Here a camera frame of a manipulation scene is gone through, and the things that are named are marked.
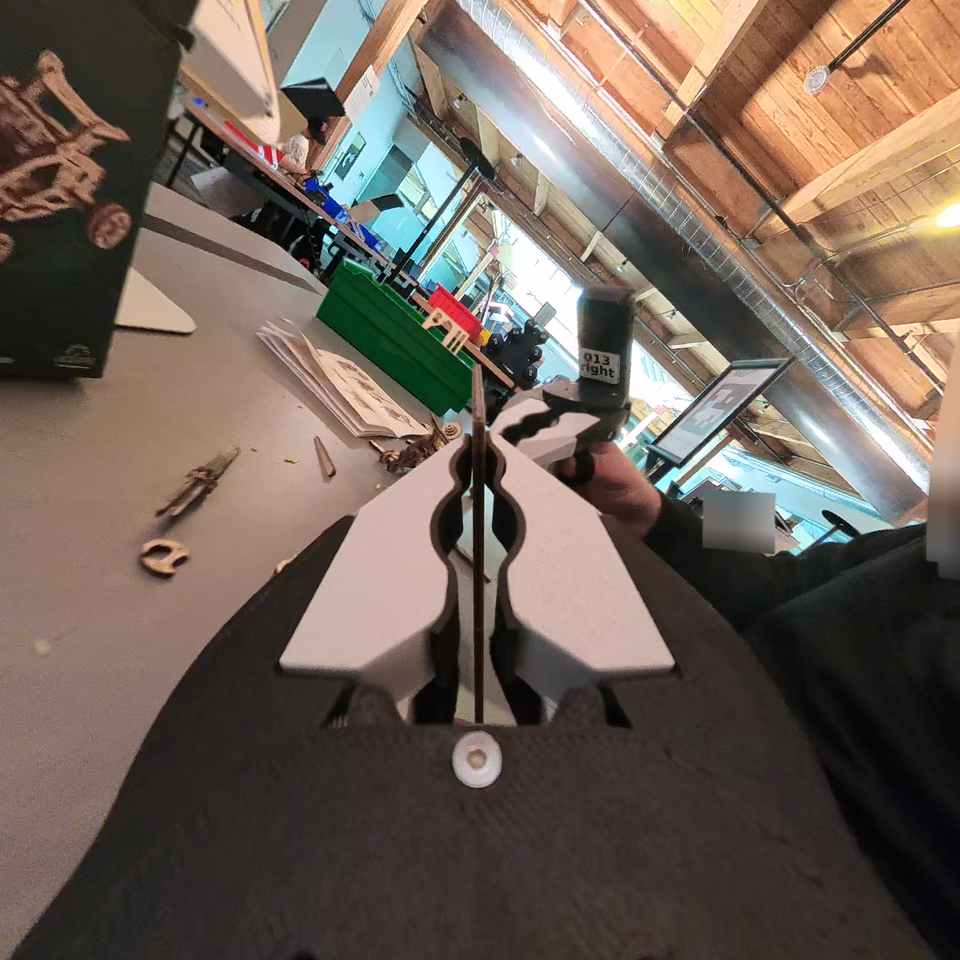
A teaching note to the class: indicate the pale comb-shaped wooden part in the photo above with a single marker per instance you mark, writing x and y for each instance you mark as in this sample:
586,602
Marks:
435,321

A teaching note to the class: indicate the wooden wedge strip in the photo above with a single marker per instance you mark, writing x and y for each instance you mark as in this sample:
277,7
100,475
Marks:
325,461

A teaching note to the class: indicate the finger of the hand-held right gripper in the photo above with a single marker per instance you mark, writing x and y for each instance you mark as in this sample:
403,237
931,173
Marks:
570,439
529,409

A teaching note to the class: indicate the black pole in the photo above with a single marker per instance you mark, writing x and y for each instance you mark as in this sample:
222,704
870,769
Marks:
450,210

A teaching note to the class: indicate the red plastic bin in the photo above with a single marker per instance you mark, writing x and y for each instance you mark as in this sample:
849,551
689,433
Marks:
457,307

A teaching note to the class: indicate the dark green model box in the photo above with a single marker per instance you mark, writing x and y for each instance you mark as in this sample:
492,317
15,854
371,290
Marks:
75,285

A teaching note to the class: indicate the silver ventilation duct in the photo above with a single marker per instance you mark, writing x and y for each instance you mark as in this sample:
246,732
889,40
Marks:
675,217

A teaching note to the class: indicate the dark wooden sprue scrap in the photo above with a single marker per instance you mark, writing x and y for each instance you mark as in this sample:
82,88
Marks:
196,480

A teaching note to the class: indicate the white tilted panel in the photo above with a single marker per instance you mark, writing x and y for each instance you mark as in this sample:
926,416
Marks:
232,60

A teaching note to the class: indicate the laser-cut wooden parts sheet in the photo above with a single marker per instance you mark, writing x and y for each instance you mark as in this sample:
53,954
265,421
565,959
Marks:
478,525

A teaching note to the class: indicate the black round-knob equipment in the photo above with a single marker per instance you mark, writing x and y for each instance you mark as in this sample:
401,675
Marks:
517,352

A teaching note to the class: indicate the tilted display screen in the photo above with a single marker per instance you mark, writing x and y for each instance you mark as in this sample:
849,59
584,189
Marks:
712,412

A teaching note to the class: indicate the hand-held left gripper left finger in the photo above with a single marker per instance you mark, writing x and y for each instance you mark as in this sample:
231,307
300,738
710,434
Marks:
360,600

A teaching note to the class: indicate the person's right hand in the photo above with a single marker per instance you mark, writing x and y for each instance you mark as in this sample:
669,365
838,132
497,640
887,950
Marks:
626,491

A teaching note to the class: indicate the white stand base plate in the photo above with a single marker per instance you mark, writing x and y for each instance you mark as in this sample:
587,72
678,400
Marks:
157,311

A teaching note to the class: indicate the partly built wooden model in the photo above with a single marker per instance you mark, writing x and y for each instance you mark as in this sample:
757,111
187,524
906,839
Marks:
409,450

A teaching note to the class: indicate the green plastic bin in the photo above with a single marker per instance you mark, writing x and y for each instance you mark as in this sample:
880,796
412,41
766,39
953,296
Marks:
390,337

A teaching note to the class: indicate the open instruction booklet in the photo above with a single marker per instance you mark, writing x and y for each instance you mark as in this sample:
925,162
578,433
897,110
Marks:
352,397

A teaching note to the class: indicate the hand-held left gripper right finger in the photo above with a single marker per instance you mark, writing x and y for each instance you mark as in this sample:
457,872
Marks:
592,600

